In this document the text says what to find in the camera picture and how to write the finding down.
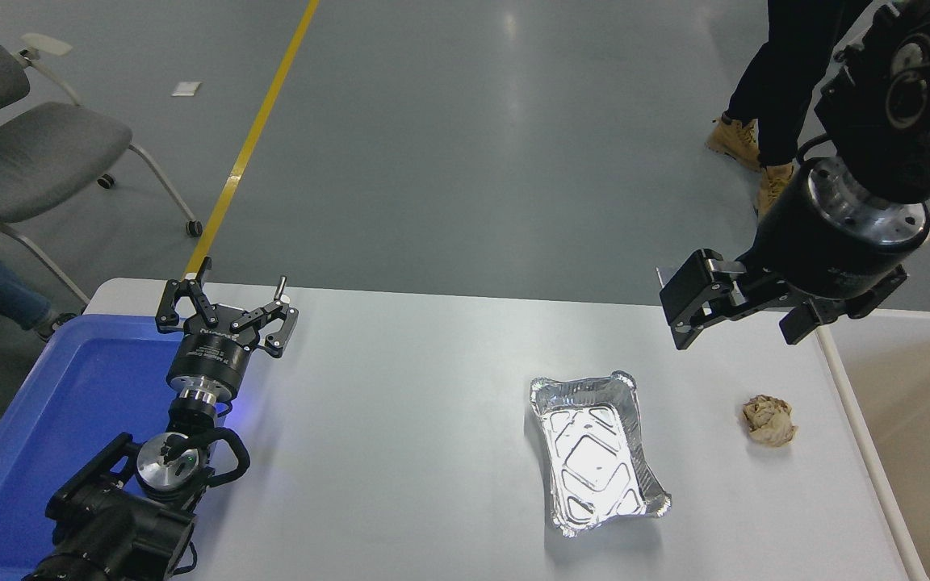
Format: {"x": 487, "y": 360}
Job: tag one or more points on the large pale bin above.
{"x": 917, "y": 420}

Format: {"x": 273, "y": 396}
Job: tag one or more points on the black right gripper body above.
{"x": 812, "y": 250}

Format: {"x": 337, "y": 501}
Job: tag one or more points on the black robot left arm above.
{"x": 114, "y": 524}

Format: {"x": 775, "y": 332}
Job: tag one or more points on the crumpled tan paper ball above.
{"x": 770, "y": 421}

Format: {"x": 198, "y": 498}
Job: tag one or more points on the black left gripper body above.
{"x": 211, "y": 355}

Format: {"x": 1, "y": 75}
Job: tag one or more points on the silver foil tray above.
{"x": 594, "y": 452}

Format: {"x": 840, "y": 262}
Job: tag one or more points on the standing person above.
{"x": 788, "y": 64}

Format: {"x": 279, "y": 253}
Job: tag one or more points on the seated person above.
{"x": 5, "y": 290}

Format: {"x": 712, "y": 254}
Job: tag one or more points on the grey office chair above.
{"x": 29, "y": 153}

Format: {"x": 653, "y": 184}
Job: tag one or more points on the grey square floor plate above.
{"x": 663, "y": 274}

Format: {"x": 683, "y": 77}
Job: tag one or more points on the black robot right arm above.
{"x": 893, "y": 105}

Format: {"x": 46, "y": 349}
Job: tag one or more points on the blue plastic tray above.
{"x": 69, "y": 403}

